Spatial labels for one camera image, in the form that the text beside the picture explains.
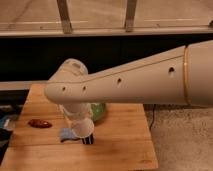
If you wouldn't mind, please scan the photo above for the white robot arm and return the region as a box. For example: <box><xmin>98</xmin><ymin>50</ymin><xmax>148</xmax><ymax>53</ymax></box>
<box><xmin>44</xmin><ymin>40</ymin><xmax>213</xmax><ymax>107</ymax></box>

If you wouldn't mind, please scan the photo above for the blue sponge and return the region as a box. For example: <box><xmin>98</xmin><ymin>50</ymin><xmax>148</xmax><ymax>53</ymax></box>
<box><xmin>59</xmin><ymin>128</ymin><xmax>77</xmax><ymax>142</ymax></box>

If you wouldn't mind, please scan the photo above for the red brown chili pepper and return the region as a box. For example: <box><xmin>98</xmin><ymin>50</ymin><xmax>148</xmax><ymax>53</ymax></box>
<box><xmin>28</xmin><ymin>119</ymin><xmax>52</xmax><ymax>128</ymax></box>

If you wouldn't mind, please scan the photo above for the black white striped eraser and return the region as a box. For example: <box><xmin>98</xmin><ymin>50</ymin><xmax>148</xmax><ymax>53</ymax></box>
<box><xmin>82</xmin><ymin>135</ymin><xmax>94</xmax><ymax>145</ymax></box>

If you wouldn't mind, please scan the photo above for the black cable on floor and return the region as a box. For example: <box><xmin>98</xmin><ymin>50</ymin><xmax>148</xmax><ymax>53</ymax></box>
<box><xmin>148</xmin><ymin>104</ymin><xmax>158</xmax><ymax>132</ymax></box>

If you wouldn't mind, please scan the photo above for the white ceramic cup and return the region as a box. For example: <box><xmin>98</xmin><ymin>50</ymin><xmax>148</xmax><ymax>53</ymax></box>
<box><xmin>71</xmin><ymin>118</ymin><xmax>94</xmax><ymax>138</ymax></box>

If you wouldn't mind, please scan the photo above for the green ceramic bowl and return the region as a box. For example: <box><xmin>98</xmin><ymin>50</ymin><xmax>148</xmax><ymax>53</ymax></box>
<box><xmin>90</xmin><ymin>103</ymin><xmax>106</xmax><ymax>122</ymax></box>

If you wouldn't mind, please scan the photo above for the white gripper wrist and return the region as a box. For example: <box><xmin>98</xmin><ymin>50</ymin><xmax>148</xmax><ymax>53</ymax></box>
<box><xmin>59</xmin><ymin>103</ymin><xmax>91</xmax><ymax>124</ymax></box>

